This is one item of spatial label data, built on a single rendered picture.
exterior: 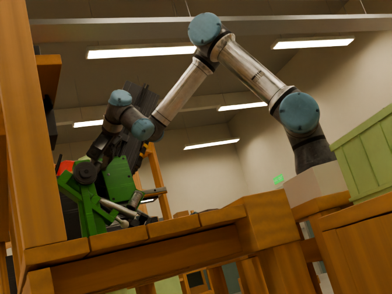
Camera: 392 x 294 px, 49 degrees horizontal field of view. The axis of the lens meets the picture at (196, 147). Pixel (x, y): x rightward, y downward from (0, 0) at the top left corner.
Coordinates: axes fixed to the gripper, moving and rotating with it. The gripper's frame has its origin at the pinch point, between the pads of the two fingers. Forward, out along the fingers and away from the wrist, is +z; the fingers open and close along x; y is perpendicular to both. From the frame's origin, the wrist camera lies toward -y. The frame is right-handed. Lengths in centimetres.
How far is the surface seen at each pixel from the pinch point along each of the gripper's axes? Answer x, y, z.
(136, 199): -20.2, -4.3, 0.2
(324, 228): -73, -27, -52
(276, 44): -25, 529, 129
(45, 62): 24.9, -7.4, -38.5
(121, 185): -11.5, 0.3, 2.8
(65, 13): 252, 387, 179
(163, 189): -25.5, 18.8, 11.8
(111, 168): -4.2, 4.4, 1.9
